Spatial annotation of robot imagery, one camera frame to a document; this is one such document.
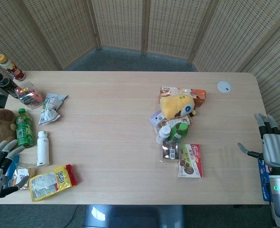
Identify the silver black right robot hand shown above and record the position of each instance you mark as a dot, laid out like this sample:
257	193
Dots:
276	149

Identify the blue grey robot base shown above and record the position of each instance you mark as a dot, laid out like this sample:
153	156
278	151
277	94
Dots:
133	216

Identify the thin blue box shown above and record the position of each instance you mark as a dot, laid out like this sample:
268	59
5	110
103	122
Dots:
12	169

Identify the brown white snack packet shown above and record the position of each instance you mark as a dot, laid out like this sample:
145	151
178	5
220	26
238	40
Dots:
26	174

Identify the blue oreo cookie box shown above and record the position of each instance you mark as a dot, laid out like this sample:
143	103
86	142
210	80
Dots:
263	180

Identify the brown plush toy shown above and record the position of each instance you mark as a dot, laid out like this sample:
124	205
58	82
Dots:
0	126

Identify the yellow red snack bag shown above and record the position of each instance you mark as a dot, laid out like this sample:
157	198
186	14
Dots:
51	181

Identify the white plastic bottle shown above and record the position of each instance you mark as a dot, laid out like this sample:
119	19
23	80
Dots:
43	149

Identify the green tea bottle yellow label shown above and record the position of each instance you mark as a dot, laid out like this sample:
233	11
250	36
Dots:
24	129

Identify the bamboo folding screen panel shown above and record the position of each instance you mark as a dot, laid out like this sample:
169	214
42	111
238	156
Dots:
118	23
235	35
16	35
275	78
175	26
66	26

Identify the white round lid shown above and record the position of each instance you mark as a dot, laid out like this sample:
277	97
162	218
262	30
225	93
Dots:
224	87

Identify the red green cookie box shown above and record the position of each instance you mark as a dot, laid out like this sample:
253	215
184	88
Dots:
191	162

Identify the clear snack bag orange contents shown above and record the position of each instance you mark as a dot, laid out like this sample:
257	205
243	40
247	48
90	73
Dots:
29	96

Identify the silver green snack bag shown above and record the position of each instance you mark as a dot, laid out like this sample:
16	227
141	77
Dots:
50	108

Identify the orange snack box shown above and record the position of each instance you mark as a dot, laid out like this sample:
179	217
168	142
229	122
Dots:
199	95

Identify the dark glass bottle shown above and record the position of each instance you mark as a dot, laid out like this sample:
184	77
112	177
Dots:
8	85

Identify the silver brown foil packet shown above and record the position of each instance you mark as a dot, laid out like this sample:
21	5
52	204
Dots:
170	152

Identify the beige printed snack pack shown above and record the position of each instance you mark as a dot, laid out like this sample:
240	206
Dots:
170	123

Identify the yellow plush toy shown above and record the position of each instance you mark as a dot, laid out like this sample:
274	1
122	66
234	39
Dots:
174	105

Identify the milk tea bottle yellow cap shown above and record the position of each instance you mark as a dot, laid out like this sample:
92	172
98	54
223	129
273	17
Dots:
13	69

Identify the small white pill bottle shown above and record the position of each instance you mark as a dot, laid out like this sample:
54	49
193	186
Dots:
164	133

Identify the purple small packet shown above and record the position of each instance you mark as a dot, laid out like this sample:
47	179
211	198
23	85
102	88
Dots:
156	118

